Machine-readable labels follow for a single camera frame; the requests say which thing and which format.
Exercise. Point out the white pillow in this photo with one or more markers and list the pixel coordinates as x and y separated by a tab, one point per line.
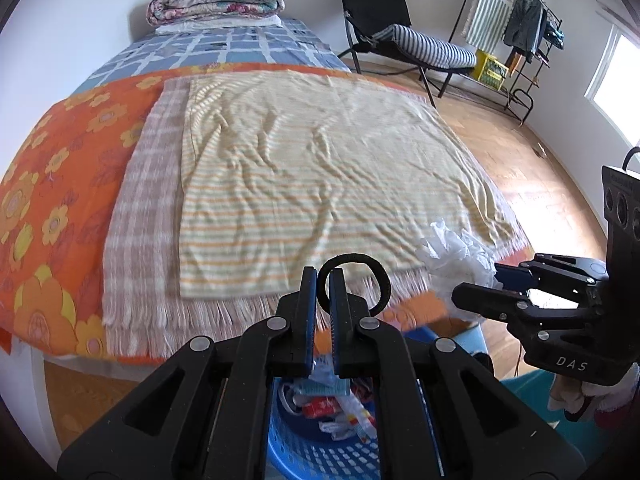
210	26

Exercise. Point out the pink plaid fringed blanket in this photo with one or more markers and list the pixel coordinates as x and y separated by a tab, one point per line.
140	210

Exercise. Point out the striped chair cushion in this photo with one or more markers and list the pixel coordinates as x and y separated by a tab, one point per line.
430	47

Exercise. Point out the black clothes rack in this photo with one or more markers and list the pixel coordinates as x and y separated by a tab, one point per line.
521	95

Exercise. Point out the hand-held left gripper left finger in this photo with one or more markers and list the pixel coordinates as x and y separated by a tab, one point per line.
310	310

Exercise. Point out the hanging striped towel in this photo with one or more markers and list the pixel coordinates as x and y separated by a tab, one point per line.
492	5

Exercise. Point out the hanging teal garment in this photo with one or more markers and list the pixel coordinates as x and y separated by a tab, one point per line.
555	35

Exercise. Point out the orange floral bedsheet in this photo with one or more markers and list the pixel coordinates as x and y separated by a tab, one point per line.
60	160

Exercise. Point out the red medicine box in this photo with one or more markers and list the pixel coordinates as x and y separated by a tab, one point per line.
322	406

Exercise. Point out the person's leg in teal pants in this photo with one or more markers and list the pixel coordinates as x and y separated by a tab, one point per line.
525	390

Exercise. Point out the yellow striped towel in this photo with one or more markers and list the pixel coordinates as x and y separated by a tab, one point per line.
325	160

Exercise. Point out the blue checked bedsheet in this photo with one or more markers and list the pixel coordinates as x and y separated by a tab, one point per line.
225	45

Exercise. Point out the hanging dark jacket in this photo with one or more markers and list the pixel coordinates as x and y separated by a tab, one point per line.
525	25

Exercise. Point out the person's right hand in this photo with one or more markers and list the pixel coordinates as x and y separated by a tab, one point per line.
567	395

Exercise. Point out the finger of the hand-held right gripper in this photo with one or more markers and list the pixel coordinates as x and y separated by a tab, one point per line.
512	276
500	302

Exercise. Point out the blue plastic basket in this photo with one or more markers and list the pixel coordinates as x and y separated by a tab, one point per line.
320	460

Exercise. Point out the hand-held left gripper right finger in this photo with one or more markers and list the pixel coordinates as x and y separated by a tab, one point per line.
337	320

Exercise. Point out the colourful candy wrapper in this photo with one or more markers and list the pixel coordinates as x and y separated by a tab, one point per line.
357	420

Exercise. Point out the black lounge chair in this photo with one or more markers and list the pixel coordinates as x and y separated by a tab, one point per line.
370	0

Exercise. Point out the yellow plastic crate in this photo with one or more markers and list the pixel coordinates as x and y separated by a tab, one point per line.
490	72

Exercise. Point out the window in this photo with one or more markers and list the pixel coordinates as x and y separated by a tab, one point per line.
620	85

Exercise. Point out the person's right forearm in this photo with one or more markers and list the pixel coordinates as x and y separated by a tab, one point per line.
622	391

